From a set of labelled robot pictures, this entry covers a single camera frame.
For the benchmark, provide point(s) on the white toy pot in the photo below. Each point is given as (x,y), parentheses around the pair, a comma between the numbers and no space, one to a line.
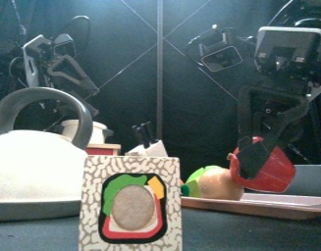
(97,130)

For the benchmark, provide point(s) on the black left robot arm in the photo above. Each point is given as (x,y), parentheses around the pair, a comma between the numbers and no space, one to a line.
(6,65)

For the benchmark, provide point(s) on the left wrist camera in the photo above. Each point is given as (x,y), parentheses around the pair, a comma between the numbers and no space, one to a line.
(65,45)

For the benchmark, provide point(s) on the beige toy onion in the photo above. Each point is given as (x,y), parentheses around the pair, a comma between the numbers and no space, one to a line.
(220,186)

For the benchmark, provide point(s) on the red wooden block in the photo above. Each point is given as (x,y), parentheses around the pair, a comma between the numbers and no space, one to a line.
(103,150)

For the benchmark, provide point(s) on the grey vertical frame pole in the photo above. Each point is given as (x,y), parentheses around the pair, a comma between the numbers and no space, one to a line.
(160,65)

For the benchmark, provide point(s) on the sushi print patterned box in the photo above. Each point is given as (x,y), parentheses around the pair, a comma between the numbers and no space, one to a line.
(95,202)

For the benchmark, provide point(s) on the grey-blue plate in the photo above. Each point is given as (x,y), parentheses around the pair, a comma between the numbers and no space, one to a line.
(308,179)

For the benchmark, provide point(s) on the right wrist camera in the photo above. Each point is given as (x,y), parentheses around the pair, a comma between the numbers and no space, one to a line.
(220,52)

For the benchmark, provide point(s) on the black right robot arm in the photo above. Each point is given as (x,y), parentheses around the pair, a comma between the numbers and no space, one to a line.
(314,13)

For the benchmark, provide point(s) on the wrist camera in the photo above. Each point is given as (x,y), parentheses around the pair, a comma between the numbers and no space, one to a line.
(220,52)
(65,45)

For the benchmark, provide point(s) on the white knife block black knives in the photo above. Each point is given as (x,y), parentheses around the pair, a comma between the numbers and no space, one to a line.
(150,147)

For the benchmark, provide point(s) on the pink tray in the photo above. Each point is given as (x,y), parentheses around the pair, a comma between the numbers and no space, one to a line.
(255,205)

